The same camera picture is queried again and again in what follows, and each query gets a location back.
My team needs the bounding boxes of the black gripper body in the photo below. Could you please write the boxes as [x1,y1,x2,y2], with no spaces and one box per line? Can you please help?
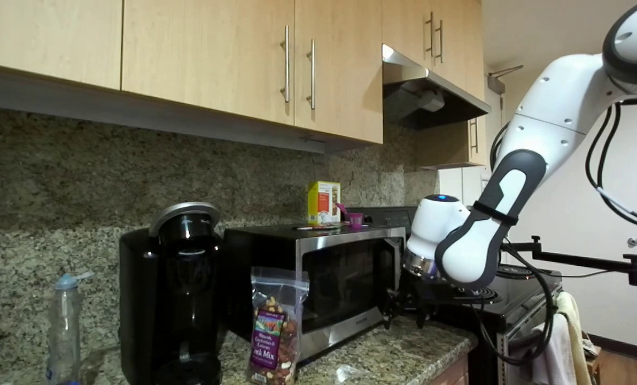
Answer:
[383,268,498,328]

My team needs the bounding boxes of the black steel microwave oven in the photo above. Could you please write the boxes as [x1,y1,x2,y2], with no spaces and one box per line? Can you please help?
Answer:
[222,224,407,361]

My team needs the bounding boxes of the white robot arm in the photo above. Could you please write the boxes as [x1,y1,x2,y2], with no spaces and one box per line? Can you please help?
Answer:
[407,4,637,290]

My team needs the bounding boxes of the pink reusable coffee pod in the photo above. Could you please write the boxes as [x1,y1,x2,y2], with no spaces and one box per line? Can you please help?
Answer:
[339,204,366,229]

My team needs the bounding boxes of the black kitchen stove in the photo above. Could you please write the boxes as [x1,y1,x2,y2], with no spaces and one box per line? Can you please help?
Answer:
[433,268,567,385]

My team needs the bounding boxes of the snack bar box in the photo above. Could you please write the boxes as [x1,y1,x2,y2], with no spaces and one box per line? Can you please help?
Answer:
[306,180,343,224]

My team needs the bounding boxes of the bag of trail mix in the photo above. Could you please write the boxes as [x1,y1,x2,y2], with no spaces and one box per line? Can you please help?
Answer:
[248,268,310,385]

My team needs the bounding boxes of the white hanging towel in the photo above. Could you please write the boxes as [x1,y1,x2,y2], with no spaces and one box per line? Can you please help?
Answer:
[528,290,592,385]

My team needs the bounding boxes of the steel range hood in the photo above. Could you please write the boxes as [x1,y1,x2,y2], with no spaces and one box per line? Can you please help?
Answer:
[383,44,490,131]

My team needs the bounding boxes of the black coffee maker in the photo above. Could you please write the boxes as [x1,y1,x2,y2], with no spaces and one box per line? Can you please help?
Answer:
[118,199,230,385]

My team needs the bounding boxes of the upper wooden cabinets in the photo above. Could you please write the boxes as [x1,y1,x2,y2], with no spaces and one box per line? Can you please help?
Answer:
[0,0,483,152]

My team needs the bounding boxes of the clear plastic water bottle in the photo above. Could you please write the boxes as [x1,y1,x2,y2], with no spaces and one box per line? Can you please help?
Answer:
[46,272,89,385]

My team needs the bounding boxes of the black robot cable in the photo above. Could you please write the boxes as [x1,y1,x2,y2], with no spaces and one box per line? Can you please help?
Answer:
[581,99,637,236]

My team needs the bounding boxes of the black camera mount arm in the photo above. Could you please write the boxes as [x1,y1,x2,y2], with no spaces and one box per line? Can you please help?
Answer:
[502,236,637,286]

